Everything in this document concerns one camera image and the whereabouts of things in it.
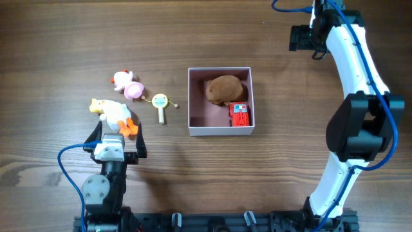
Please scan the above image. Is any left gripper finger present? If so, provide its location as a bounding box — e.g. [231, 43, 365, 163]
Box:
[83, 122, 102, 152]
[136, 131, 147, 158]

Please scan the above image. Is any white yellow duck toy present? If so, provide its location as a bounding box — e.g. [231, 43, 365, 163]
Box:
[89, 99, 138, 137]

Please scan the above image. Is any wooden cat rattle drum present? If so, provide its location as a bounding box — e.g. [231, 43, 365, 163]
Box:
[141, 93, 180, 124]

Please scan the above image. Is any pink duck toy with hat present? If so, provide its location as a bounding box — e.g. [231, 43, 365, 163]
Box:
[110, 70, 144, 100]

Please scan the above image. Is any brown plush animal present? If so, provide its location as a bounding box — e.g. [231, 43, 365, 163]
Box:
[206, 75, 246, 106]

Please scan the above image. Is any red toy car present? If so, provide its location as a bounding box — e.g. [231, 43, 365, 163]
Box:
[229, 102, 250, 127]

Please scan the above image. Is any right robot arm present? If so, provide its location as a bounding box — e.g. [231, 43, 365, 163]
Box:
[289, 1, 405, 231]

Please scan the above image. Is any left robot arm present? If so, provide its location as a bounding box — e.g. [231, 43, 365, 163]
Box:
[80, 122, 147, 232]

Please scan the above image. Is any white box pink interior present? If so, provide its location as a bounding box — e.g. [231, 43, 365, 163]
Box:
[188, 67, 256, 137]

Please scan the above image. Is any left blue cable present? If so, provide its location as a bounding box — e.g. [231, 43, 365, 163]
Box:
[57, 140, 103, 232]

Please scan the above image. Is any blue cable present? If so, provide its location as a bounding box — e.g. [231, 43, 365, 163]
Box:
[270, 0, 400, 232]
[57, 140, 103, 232]

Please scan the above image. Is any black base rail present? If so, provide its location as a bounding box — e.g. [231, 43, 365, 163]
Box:
[73, 211, 360, 232]

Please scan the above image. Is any right blue cable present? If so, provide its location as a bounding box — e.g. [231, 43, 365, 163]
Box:
[270, 0, 400, 232]

